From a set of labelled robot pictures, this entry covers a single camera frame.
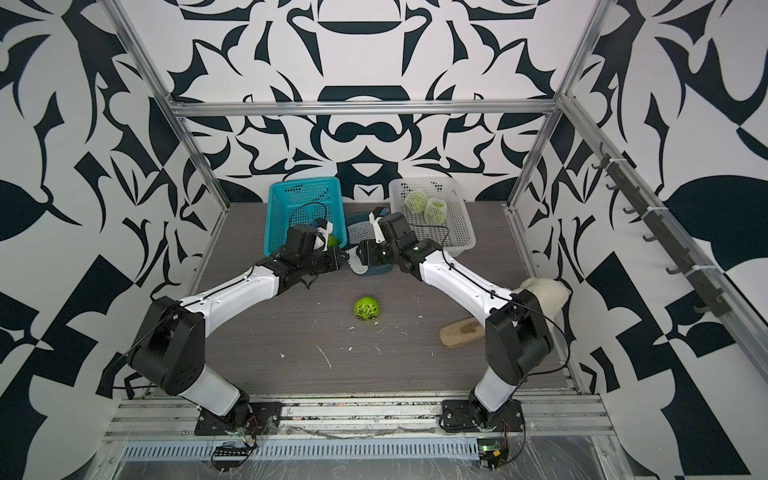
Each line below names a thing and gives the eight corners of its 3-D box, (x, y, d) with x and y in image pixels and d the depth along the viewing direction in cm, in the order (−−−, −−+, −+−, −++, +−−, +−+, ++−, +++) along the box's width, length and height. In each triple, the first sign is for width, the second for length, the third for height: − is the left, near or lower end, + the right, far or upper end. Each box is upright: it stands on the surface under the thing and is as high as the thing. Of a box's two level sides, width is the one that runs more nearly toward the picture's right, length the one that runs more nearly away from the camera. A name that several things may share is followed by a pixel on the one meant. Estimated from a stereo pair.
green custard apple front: (364, 328, 90) (363, 320, 86) (353, 312, 93) (352, 303, 89) (381, 317, 92) (381, 308, 88) (370, 301, 96) (370, 292, 91)
